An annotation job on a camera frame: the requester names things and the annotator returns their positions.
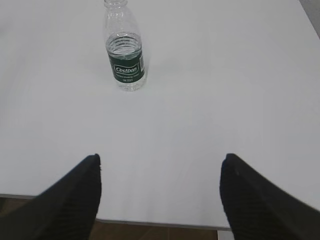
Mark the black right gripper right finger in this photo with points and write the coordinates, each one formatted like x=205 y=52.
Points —
x=256 y=209

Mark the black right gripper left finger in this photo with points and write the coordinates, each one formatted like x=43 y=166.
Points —
x=65 y=211

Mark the clear green-label water bottle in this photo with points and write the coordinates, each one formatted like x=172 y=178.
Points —
x=123 y=44

